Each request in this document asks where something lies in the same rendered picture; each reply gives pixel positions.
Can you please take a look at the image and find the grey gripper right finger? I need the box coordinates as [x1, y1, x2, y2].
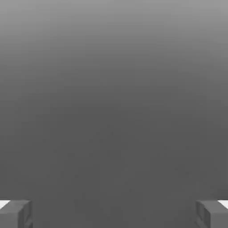
[195, 199, 228, 228]

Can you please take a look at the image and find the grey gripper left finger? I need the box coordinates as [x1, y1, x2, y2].
[0, 199, 33, 228]

